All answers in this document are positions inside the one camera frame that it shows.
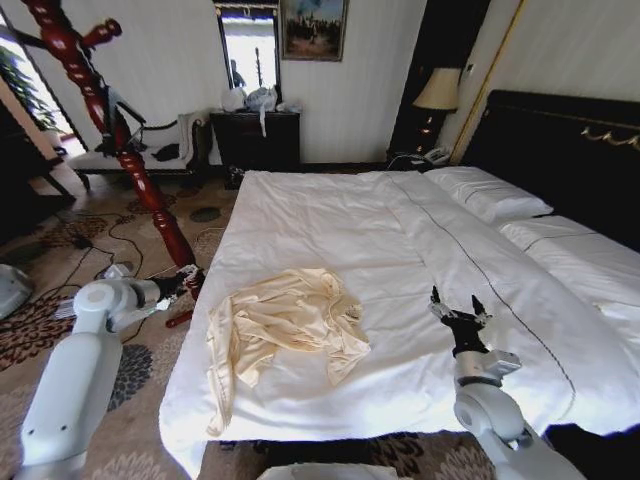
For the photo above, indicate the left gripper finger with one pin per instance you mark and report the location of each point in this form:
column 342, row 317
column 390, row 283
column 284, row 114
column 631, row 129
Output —
column 192, row 272
column 186, row 290

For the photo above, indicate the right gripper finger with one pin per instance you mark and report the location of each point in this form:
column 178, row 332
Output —
column 481, row 309
column 440, row 305

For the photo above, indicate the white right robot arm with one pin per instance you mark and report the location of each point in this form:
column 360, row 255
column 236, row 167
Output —
column 487, row 415

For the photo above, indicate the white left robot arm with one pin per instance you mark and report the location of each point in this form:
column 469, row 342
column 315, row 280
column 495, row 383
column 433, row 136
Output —
column 70, row 380

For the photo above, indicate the large white duvet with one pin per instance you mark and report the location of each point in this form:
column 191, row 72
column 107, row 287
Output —
column 360, row 260

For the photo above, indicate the cream crumpled shirt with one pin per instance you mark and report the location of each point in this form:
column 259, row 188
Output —
column 290, row 320

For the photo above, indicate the small white duvet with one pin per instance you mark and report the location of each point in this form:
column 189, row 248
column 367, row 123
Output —
column 590, row 270

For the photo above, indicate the white pillow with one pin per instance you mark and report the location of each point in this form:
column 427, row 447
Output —
column 487, row 192

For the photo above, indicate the white upholstered bench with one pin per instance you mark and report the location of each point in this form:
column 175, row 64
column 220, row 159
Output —
column 150, row 162

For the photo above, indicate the black garment on bench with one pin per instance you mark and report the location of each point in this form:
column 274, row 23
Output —
column 166, row 152

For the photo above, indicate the dark wooden dresser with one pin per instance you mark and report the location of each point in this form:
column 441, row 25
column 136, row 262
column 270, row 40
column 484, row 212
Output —
column 255, row 140

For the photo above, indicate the red wooden coat stand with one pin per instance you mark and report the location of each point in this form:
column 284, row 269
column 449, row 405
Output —
column 120, row 145

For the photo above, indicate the dark nightstand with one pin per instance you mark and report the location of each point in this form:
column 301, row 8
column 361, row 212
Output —
column 407, row 160

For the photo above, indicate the white desk telephone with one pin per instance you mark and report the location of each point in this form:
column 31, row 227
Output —
column 436, row 154

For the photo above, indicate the grey plastic device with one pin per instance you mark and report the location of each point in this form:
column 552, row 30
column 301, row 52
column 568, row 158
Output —
column 14, row 292

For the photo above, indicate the black bag on stand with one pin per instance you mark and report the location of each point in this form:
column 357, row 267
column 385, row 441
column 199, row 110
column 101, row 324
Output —
column 117, row 125

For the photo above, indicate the round white plastic bag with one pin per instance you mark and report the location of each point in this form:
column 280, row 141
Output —
column 233, row 99

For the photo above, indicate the black headboard with gold trim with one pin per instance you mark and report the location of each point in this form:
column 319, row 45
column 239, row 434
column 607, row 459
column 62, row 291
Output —
column 565, row 145

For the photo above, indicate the grey knotted plastic bag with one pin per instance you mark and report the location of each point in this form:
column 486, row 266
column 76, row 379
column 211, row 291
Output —
column 261, row 100

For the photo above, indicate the dark wooden table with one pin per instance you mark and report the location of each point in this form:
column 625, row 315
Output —
column 25, row 170

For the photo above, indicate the white robot front shell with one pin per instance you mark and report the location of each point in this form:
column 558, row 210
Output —
column 320, row 473

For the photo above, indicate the table lamp with cream shade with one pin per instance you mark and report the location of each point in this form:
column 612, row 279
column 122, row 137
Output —
column 437, row 92

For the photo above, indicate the green potted plant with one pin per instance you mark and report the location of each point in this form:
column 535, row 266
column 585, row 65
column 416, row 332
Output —
column 25, row 90

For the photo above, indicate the gold framed painting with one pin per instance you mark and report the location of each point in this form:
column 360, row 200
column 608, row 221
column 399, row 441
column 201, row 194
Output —
column 314, row 27

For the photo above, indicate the dark framed wall mirror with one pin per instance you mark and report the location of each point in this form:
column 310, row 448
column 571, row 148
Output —
column 250, row 47

